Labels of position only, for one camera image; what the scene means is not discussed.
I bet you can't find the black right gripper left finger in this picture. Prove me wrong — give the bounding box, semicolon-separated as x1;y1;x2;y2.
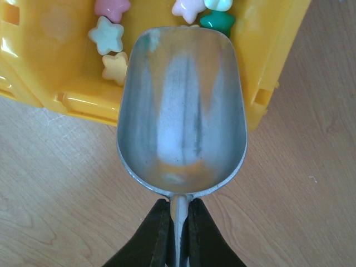
104;199;170;267

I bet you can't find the dark green star candy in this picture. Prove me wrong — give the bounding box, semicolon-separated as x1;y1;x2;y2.
200;11;236;38

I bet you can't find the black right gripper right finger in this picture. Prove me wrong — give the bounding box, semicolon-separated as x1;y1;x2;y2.
187;198;246;267

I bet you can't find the silver metal scoop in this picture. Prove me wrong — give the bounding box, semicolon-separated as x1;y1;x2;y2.
117;26;248;266

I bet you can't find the pale green star candy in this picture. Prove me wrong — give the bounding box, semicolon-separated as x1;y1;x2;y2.
88;16;124;56

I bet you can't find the light pink star candy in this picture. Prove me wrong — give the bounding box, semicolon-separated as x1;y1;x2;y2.
171;0;206;24

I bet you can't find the yellow star candy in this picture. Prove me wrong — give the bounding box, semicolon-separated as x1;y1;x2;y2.
102;52;128;86

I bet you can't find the white mint star candy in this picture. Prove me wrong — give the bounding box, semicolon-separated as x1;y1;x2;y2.
204;0;233;12

